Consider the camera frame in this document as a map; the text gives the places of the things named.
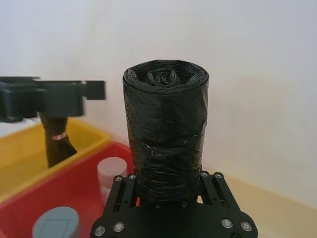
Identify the white cylinder roll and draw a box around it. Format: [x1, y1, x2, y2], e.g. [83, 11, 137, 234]
[97, 156, 129, 203]

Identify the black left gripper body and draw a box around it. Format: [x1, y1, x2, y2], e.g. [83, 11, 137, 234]
[0, 76, 41, 122]

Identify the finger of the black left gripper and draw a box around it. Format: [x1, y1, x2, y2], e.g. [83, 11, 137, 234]
[83, 79, 107, 101]
[34, 81, 86, 118]

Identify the red plastic bin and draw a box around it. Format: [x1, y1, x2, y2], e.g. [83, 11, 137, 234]
[0, 141, 140, 238]

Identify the black bag bundle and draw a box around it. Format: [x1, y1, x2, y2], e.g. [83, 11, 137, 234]
[40, 112, 78, 170]

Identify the black garbage bag roll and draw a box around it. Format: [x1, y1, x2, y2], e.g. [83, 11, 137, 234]
[122, 59, 211, 205]

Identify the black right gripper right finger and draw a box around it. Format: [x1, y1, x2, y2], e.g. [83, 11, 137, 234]
[197, 171, 242, 212]

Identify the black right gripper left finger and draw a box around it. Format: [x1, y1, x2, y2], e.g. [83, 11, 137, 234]
[106, 174, 140, 215]

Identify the yellow plastic bin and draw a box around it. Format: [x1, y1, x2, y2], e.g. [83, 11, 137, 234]
[0, 118, 111, 199]

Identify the grey oval-topped container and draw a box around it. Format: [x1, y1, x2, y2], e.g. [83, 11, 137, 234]
[32, 205, 82, 238]

